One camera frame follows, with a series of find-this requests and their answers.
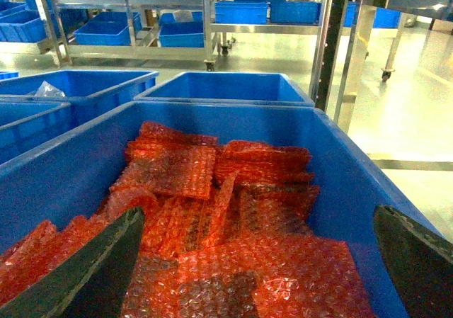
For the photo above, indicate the red bubble wrap bags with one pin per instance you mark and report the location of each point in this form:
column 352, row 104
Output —
column 225, row 234

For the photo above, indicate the steel shelving rack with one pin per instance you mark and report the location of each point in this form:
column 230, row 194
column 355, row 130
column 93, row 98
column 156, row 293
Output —
column 325, row 57

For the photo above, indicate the blue bin with plastic bag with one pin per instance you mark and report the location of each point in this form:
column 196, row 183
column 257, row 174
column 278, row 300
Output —
column 91, row 93

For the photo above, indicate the blue bin with red bags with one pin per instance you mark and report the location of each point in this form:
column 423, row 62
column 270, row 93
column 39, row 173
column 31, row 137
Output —
column 70, row 175

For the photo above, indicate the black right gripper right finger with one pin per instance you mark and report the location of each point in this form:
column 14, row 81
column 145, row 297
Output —
column 418, row 261

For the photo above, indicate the stainless steel table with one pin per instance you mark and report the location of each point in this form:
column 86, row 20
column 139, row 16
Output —
column 436, row 10

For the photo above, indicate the blue bin rear right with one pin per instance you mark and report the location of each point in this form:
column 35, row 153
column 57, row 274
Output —
column 229, row 87

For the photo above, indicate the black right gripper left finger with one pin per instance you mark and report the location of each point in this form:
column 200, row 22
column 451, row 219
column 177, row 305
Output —
column 93, row 281

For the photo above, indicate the blue empty bin front left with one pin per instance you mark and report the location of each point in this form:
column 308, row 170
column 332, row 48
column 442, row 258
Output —
column 27, row 124

